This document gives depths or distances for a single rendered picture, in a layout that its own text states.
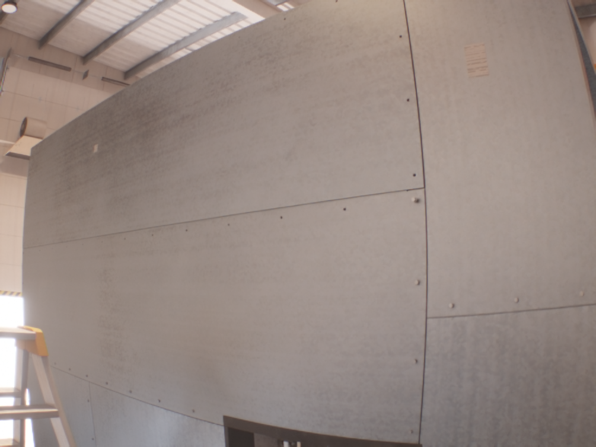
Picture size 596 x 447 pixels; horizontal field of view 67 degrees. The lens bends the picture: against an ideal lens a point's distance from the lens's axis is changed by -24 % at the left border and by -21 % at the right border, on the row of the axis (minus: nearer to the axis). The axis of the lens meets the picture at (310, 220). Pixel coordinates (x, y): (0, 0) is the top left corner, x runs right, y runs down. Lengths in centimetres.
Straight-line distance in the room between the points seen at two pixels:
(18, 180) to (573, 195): 1108
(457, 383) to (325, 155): 58
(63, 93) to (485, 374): 1190
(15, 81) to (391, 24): 1109
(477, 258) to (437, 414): 32
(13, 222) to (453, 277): 1068
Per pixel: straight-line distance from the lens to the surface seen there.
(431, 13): 123
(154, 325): 166
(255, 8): 981
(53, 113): 1220
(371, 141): 119
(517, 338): 101
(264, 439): 734
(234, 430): 147
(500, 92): 109
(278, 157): 133
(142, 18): 1104
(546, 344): 100
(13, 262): 1129
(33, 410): 144
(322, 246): 122
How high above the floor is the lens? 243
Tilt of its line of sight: 9 degrees up
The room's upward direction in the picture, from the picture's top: straight up
